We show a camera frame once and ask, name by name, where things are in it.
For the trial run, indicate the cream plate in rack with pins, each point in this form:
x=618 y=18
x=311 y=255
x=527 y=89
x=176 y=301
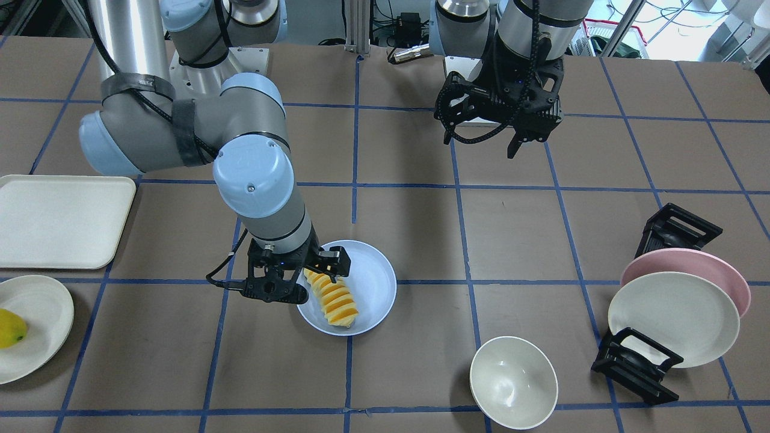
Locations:
x=683 y=312

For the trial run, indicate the yellow lemon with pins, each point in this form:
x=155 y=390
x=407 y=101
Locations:
x=13 y=328

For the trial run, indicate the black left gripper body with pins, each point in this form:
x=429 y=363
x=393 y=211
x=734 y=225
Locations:
x=494 y=90

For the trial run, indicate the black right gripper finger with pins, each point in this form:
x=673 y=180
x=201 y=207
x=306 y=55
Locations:
x=273 y=288
x=334 y=262

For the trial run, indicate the pink plate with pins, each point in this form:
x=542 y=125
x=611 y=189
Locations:
x=695 y=262

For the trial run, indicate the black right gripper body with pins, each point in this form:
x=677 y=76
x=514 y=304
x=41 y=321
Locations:
x=302 y=258

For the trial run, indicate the cream rectangular tray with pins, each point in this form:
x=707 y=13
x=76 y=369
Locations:
x=63 y=221

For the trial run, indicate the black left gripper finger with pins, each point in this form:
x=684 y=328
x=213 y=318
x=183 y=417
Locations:
x=522 y=135
x=448 y=109

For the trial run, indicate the cream plate under lemon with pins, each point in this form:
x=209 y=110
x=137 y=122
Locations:
x=47 y=307

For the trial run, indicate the aluminium frame post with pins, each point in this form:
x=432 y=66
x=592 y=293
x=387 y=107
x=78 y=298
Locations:
x=358 y=25

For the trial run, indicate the light blue plate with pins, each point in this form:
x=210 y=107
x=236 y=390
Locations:
x=372 y=282

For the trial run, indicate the black dish rack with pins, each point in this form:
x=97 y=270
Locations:
x=671 y=227

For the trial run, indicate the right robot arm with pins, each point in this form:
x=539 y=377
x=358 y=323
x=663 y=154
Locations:
x=173 y=96

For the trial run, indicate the cream bowl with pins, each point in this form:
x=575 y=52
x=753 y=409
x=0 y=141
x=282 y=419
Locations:
x=513 y=382

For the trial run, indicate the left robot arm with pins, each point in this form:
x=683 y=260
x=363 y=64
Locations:
x=520 y=48

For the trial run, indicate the striped bread loaf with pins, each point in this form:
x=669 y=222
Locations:
x=335 y=298

